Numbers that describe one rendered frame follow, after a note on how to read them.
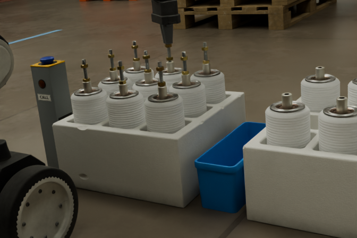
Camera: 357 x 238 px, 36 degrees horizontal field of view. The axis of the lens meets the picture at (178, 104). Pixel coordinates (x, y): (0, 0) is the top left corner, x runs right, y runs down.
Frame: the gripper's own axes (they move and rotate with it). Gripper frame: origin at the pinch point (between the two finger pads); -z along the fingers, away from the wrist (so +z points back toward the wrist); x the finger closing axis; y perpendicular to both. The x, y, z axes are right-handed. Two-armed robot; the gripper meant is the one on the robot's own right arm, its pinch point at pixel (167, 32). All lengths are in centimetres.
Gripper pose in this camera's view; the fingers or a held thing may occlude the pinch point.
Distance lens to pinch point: 159.0
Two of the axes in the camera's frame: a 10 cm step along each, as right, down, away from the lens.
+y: 9.3, -1.9, 3.3
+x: 3.7, 2.4, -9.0
